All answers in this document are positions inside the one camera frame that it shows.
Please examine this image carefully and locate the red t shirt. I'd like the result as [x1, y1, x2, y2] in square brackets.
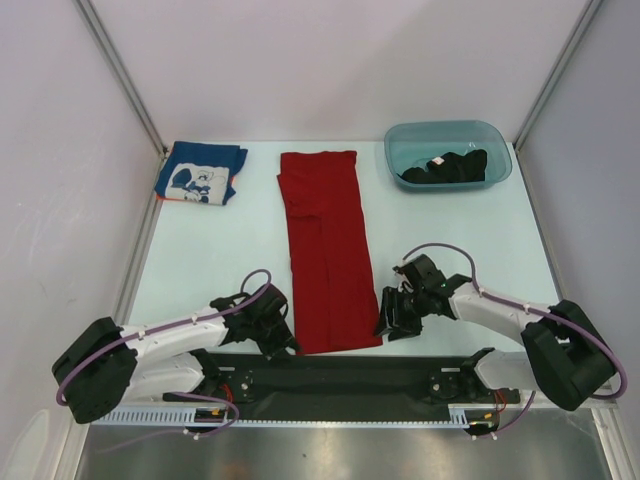
[277, 151, 382, 354]

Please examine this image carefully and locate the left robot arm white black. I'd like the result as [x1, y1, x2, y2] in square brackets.
[52, 284, 301, 424]

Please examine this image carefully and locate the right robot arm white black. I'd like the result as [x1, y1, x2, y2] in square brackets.
[374, 254, 617, 411]

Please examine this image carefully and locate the folded blue printed t shirt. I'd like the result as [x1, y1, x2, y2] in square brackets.
[154, 141, 248, 206]

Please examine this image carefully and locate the black t shirt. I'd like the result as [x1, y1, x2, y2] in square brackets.
[400, 149, 488, 185]

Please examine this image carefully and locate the teal plastic bin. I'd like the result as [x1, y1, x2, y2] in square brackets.
[384, 120, 513, 193]

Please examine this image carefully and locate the white slotted cable duct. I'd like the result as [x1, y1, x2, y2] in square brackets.
[91, 405, 497, 431]

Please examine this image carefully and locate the left aluminium frame post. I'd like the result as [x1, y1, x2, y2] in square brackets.
[71, 0, 167, 155]

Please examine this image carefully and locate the aluminium frame post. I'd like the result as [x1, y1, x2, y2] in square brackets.
[513, 0, 606, 152]
[71, 0, 167, 155]

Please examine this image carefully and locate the right aluminium frame post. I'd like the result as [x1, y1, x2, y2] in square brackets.
[513, 0, 606, 152]

